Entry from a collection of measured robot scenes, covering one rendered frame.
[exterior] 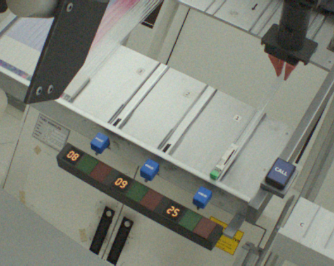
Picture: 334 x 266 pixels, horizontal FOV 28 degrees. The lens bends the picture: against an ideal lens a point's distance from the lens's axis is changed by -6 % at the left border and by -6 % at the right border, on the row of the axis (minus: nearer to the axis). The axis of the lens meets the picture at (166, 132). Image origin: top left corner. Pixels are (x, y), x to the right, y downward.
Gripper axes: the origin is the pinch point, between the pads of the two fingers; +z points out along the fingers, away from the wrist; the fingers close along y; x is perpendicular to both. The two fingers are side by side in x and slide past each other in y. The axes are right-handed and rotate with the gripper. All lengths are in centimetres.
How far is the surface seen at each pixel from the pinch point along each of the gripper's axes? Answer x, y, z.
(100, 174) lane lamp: 36.8, 18.7, 6.4
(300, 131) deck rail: 10.7, -9.0, 1.4
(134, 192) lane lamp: 36.8, 11.3, 6.3
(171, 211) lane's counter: 36.5, 3.8, 6.4
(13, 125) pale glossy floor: -59, 145, 165
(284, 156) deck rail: 17.4, -8.8, 2.1
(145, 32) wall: -121, 107, 131
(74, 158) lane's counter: 36.6, 24.9, 6.4
